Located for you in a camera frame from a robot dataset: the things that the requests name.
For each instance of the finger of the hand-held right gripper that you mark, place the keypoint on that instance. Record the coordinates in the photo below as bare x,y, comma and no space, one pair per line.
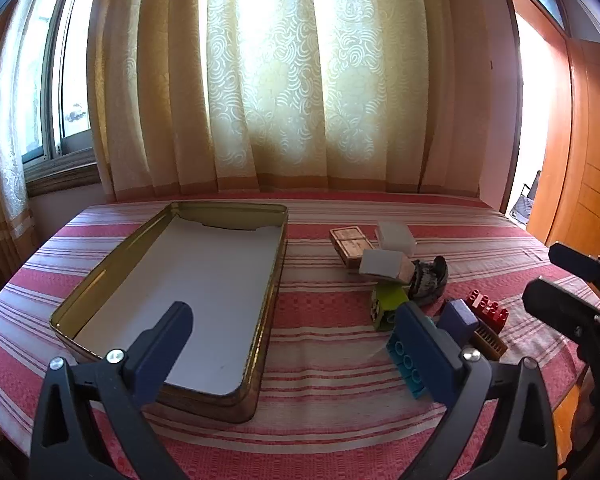
555,302
580,265

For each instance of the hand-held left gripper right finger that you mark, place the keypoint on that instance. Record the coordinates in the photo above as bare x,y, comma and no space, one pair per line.
425,355

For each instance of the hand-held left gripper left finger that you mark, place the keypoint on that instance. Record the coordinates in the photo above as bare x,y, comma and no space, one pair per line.
165,355

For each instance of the teal toy building block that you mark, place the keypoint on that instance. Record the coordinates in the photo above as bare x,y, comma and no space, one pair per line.
405,360

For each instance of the purple toy building block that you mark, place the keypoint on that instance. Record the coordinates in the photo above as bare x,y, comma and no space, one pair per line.
457,320

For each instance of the green toy building block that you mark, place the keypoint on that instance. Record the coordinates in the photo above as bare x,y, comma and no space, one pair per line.
387,302

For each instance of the brown ridged harmonica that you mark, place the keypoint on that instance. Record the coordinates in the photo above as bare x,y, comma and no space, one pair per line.
490,342

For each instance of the red toy building block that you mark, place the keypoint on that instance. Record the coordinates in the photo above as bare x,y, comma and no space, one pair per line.
487,310

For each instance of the gold metal tin box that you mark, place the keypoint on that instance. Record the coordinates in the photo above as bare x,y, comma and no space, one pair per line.
180,285

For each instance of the white cardboard box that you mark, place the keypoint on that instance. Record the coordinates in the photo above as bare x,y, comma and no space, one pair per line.
382,264

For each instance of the clear plastic box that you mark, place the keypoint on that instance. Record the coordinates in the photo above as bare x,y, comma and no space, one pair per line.
395,235

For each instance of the brown wooden box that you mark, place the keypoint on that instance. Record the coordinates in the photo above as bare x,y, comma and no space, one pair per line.
349,245

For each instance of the dark chair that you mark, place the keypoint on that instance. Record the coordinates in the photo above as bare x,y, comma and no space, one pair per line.
525,205

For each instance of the orange wooden wardrobe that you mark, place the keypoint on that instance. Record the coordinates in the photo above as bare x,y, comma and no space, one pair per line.
590,160

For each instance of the white lace curtain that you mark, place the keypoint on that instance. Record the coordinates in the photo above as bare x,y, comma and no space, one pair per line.
5,170

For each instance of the cream patterned curtain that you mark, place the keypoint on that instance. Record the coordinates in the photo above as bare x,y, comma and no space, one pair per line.
280,85

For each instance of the sliding glass window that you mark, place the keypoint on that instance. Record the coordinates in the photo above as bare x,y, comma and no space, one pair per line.
72,60

